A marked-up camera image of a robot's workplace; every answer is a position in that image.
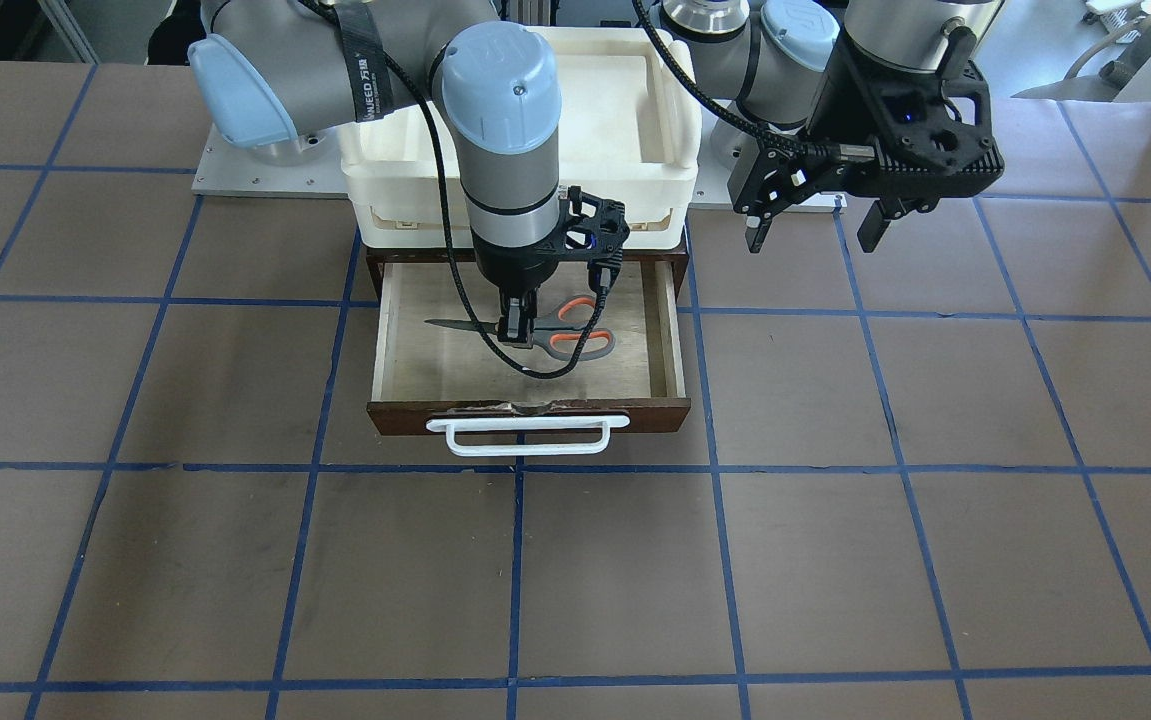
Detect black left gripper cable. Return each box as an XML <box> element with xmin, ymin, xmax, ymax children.
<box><xmin>632</xmin><ymin>0</ymin><xmax>876</xmax><ymax>161</ymax></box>

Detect white plastic tray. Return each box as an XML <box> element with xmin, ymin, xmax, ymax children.
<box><xmin>340</xmin><ymin>26</ymin><xmax>702</xmax><ymax>251</ymax></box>

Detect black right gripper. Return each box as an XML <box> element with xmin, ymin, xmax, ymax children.
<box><xmin>473</xmin><ymin>186</ymin><xmax>630</xmax><ymax>346</ymax></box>

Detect grey orange handled scissors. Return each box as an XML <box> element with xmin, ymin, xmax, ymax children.
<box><xmin>424</xmin><ymin>294</ymin><xmax>617</xmax><ymax>363</ymax></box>

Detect dark brown drawer cabinet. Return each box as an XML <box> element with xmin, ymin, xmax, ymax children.
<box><xmin>363</xmin><ymin>240</ymin><xmax>689</xmax><ymax>293</ymax></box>

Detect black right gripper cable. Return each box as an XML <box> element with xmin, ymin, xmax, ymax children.
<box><xmin>297</xmin><ymin>0</ymin><xmax>626</xmax><ymax>380</ymax></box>

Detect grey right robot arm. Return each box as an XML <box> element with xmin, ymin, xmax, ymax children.
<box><xmin>186</xmin><ymin>1</ymin><xmax>627</xmax><ymax>347</ymax></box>

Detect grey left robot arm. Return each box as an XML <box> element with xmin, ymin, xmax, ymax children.
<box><xmin>637</xmin><ymin>1</ymin><xmax>1005</xmax><ymax>252</ymax></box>

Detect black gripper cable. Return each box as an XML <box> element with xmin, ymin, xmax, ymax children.
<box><xmin>297</xmin><ymin>0</ymin><xmax>626</xmax><ymax>380</ymax></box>
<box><xmin>632</xmin><ymin>0</ymin><xmax>876</xmax><ymax>161</ymax></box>

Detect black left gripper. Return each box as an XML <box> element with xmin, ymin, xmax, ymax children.
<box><xmin>729</xmin><ymin>28</ymin><xmax>1004</xmax><ymax>254</ymax></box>

